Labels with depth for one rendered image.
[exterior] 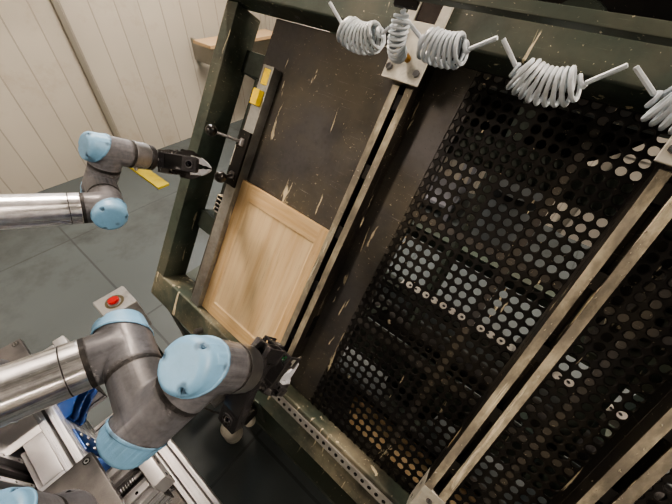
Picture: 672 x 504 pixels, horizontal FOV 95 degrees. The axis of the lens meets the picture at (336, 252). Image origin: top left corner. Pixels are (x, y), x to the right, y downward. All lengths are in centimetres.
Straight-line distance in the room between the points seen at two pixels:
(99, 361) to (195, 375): 18
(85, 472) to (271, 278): 69
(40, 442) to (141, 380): 84
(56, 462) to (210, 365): 90
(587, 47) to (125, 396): 94
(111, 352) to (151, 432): 13
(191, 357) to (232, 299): 86
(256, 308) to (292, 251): 28
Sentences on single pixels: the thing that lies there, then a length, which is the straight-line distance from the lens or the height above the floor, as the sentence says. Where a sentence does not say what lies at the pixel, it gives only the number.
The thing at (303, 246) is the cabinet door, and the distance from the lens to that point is 102.
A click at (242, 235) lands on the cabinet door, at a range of 121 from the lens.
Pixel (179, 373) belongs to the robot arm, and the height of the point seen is 163.
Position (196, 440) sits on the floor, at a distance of 216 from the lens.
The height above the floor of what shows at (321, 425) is 90.
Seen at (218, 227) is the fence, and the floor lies 120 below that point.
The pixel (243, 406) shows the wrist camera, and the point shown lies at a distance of 61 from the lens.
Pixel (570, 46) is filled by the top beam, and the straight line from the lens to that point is 82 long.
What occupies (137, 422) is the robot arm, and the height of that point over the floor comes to 158.
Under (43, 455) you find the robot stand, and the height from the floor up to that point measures 95.
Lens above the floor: 201
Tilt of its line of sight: 46 degrees down
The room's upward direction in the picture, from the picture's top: 5 degrees clockwise
